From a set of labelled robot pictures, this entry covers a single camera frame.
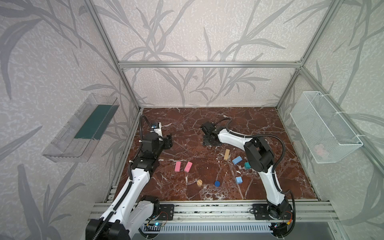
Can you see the aluminium enclosure frame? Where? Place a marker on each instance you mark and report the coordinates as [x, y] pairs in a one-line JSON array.
[[345, 57]]

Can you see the pink object in basket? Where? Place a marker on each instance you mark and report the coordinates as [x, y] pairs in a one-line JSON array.
[[321, 151]]

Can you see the clear plastic wall tray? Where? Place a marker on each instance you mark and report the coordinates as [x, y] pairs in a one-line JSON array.
[[78, 139]]

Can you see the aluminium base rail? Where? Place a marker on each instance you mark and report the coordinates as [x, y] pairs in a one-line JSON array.
[[242, 212]]

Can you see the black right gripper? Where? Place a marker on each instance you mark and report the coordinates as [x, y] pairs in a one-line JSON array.
[[208, 131]]

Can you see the pink block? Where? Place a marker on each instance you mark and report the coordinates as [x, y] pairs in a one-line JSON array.
[[178, 166], [188, 167]]

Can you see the natural wood long block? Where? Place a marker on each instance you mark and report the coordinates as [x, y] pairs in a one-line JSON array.
[[227, 153]]

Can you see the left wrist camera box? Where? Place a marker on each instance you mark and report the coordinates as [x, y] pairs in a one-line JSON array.
[[157, 128]]

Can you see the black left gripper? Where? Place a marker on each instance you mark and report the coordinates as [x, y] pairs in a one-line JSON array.
[[167, 141]]

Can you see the natural wood cylinder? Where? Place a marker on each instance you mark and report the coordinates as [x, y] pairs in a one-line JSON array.
[[199, 182]]

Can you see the white wire mesh basket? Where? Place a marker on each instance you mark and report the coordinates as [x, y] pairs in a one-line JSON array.
[[320, 123]]

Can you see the light blue long block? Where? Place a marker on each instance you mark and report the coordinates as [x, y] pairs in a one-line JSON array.
[[237, 160]]

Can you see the light blue cube block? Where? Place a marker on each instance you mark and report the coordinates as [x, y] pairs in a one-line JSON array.
[[239, 180]]

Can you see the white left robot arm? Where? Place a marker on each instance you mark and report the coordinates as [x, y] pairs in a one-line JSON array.
[[124, 217]]

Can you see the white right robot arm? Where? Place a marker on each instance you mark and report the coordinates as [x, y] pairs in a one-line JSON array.
[[260, 157]]

